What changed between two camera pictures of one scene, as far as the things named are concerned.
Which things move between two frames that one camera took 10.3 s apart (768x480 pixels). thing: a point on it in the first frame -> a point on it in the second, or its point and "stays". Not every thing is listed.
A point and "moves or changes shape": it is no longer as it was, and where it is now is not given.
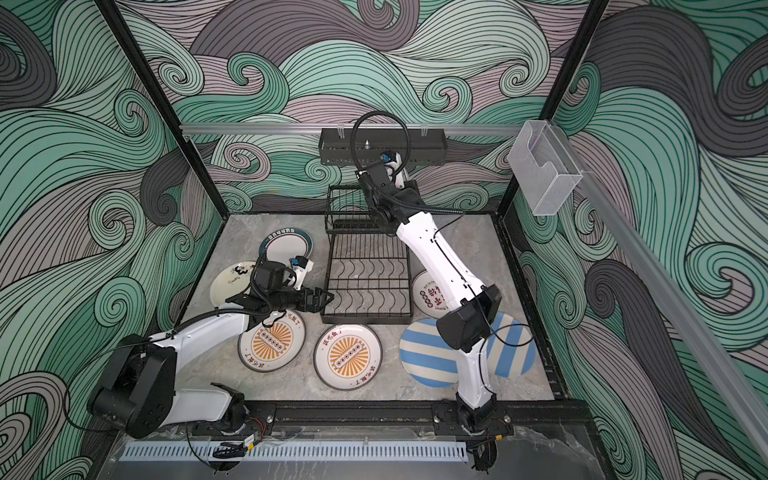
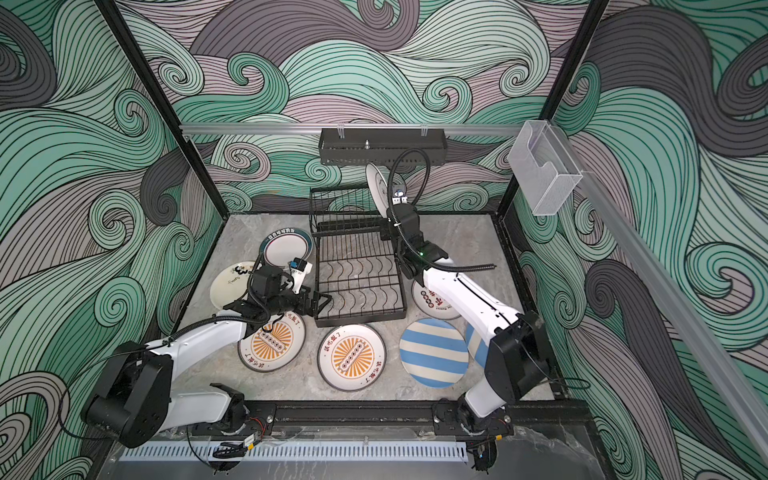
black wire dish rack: x=366 y=267 moves or changes shape
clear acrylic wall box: x=543 y=167 stays
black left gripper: x=316 y=306 stays
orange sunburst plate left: x=269 y=348 stays
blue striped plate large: x=427 y=357 stays
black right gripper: x=413 y=190 -> x=390 y=224
